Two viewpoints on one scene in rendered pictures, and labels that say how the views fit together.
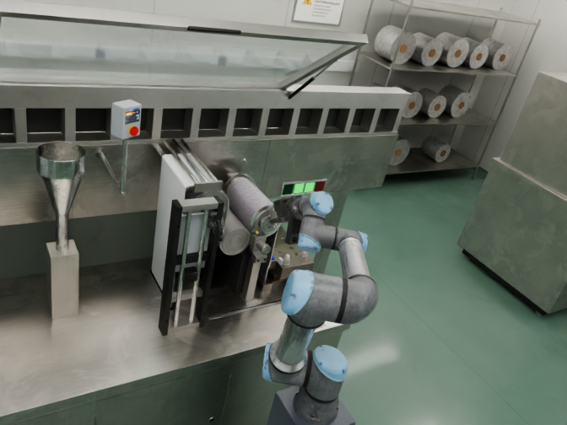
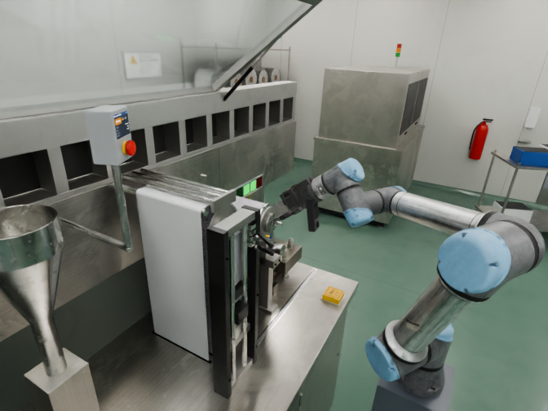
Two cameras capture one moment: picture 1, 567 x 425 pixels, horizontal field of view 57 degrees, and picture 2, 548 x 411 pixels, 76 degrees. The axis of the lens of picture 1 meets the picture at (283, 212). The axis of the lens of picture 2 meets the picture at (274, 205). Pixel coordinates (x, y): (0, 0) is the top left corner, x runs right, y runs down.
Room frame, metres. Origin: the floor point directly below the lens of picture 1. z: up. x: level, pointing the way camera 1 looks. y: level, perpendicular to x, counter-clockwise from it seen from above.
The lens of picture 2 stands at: (0.72, 0.52, 1.82)
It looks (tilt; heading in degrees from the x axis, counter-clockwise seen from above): 24 degrees down; 335
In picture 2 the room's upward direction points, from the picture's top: 2 degrees clockwise
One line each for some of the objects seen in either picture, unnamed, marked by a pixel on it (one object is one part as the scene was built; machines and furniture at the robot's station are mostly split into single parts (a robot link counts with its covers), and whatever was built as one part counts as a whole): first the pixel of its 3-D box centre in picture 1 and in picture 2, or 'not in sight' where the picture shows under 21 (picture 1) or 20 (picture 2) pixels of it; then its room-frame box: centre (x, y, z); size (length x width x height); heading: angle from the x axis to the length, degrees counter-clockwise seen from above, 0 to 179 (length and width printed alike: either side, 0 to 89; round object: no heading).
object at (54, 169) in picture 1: (61, 159); (15, 235); (1.40, 0.70, 1.50); 0.14 x 0.14 x 0.06
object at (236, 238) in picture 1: (223, 223); not in sight; (1.77, 0.22, 1.18); 0.26 x 0.12 x 0.12; 36
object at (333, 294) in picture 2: not in sight; (333, 294); (1.65, -0.21, 0.91); 0.07 x 0.07 x 0.02; 36
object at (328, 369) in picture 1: (325, 370); (427, 336); (1.22, -0.24, 1.07); 0.13 x 0.12 x 0.14; 93
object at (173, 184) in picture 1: (168, 227); (168, 273); (1.67, 0.42, 1.17); 0.34 x 0.05 x 0.54; 36
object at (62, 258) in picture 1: (62, 244); (55, 364); (1.40, 0.70, 1.19); 0.14 x 0.14 x 0.57
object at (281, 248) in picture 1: (274, 244); (254, 247); (1.98, 0.01, 1.00); 0.40 x 0.16 x 0.06; 36
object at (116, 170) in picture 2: (123, 164); (121, 206); (1.44, 0.52, 1.51); 0.02 x 0.02 x 0.20
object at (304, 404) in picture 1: (318, 396); (420, 364); (1.23, -0.25, 0.95); 0.15 x 0.15 x 0.10
